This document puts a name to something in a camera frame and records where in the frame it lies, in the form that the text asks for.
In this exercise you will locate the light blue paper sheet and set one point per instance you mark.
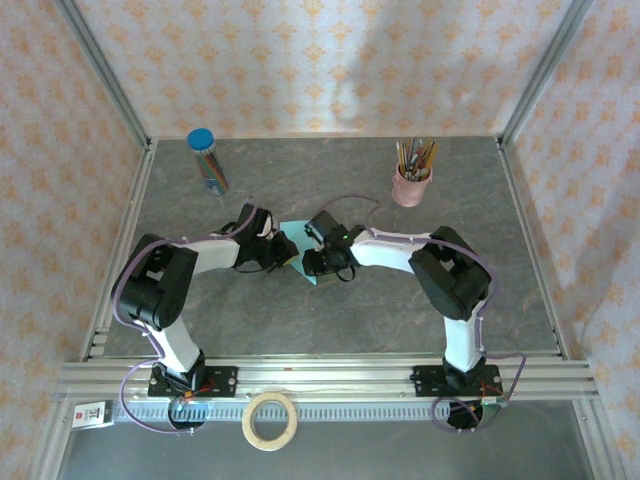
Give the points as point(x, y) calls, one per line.
point(295, 235)

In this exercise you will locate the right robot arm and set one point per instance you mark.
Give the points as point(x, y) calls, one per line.
point(450, 275)

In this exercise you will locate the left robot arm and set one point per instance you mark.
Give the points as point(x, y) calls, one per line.
point(150, 285)

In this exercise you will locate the pink pencil cup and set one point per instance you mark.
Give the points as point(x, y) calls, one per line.
point(407, 192)

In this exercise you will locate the blue-lid tube of coloured pencils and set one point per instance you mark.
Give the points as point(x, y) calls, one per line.
point(210, 165)

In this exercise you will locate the wooden pencil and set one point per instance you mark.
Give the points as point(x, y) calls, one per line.
point(412, 152)
point(401, 156)
point(421, 152)

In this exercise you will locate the yellow pencil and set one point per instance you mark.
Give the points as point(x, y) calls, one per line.
point(433, 156)

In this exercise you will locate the masking tape roll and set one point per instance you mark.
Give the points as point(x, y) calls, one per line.
point(245, 422)

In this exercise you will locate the white label tag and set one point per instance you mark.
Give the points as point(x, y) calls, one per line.
point(92, 415)

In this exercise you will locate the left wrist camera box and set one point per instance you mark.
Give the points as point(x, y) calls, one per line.
point(269, 225)

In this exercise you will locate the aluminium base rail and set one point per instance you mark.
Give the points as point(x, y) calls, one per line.
point(325, 375)

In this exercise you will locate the aluminium side rail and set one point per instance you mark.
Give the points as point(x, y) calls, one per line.
point(520, 210)
point(127, 225)

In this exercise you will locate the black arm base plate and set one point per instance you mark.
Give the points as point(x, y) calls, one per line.
point(225, 382)
point(425, 381)

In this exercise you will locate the aluminium frame post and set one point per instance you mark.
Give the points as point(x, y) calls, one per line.
point(545, 70)
point(105, 80)

